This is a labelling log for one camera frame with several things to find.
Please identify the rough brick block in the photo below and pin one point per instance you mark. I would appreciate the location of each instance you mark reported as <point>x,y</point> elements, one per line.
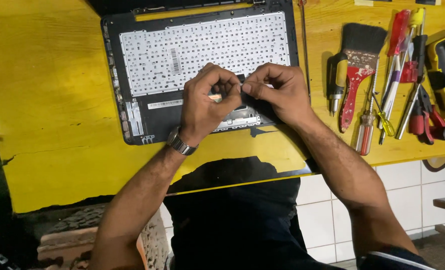
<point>68,240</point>

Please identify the black yellow stubby screwdriver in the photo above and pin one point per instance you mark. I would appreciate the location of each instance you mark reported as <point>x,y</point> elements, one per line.
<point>337,75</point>

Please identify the cream tape piece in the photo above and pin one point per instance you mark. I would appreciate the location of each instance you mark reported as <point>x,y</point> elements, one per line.
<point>363,2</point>

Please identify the black laptop bottom case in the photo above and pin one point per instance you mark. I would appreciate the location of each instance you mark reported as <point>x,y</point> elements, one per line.
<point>162,120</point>

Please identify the person's left hand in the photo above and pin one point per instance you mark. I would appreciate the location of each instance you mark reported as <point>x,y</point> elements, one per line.
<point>200,105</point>

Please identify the red black pliers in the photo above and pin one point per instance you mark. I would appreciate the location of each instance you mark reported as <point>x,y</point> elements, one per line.
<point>428,120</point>

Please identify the person's dark shirt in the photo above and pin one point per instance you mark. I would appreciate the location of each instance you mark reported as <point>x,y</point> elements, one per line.
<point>237,232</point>

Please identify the black laptop lid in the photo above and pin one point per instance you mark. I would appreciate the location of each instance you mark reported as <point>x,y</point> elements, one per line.
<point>132,4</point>

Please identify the white keyboard backplate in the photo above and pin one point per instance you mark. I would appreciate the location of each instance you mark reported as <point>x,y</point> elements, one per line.
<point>207,45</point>

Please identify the person's right hand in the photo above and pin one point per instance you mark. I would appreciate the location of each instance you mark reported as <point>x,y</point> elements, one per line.
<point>282,92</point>

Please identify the silver metal wristwatch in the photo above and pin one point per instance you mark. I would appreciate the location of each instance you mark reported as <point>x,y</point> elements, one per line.
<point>180,144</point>

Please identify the yellow capped long screwdriver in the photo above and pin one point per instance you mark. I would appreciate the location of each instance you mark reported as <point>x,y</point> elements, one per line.
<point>417,17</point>

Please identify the white pen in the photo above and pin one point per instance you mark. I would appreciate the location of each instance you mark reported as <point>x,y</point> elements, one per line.
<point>393,84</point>

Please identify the small black flat object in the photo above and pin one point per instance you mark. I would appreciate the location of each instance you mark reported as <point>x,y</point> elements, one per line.
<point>428,2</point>

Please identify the long thin metal screwdriver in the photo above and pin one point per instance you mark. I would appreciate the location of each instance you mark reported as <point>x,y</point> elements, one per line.
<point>305,48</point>

